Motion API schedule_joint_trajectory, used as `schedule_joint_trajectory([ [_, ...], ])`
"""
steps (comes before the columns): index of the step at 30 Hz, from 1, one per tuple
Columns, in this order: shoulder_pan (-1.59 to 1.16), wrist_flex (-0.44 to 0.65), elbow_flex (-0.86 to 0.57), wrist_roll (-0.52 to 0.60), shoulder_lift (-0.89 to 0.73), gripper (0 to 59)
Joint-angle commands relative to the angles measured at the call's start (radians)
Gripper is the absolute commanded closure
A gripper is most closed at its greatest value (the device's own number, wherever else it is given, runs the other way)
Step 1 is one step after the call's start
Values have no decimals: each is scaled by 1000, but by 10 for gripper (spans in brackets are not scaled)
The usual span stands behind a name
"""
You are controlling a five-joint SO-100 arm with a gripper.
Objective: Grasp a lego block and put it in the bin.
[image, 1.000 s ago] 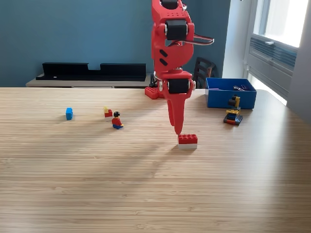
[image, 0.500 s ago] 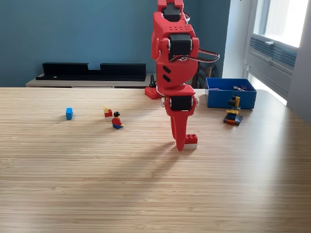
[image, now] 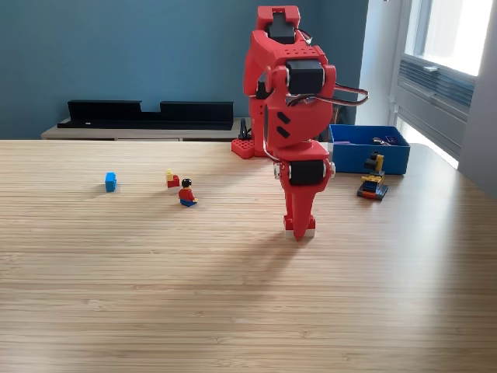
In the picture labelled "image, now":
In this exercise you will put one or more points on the yellow red white brick stack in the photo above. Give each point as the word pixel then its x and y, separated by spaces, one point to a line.
pixel 173 182

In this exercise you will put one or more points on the pale wooden sideboard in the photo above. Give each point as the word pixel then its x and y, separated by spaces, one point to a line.
pixel 116 134

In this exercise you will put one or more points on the bright window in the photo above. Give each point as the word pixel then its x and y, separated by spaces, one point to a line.
pixel 458 31

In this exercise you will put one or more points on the small blue lego brick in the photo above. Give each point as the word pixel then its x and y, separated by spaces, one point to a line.
pixel 110 182

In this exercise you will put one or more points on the dark red toy car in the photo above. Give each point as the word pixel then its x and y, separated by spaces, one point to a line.
pixel 380 141

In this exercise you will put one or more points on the toy figure red shirt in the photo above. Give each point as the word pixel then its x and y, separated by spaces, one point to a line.
pixel 187 194

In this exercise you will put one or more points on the small yellow toy digger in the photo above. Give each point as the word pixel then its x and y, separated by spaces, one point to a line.
pixel 372 182

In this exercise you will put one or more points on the blue plastic bin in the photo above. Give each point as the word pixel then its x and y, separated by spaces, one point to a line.
pixel 369 159

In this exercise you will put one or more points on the grey vent unit under window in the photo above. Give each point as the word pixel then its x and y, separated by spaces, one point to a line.
pixel 435 101

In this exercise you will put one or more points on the black table clamp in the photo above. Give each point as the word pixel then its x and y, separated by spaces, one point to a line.
pixel 244 132

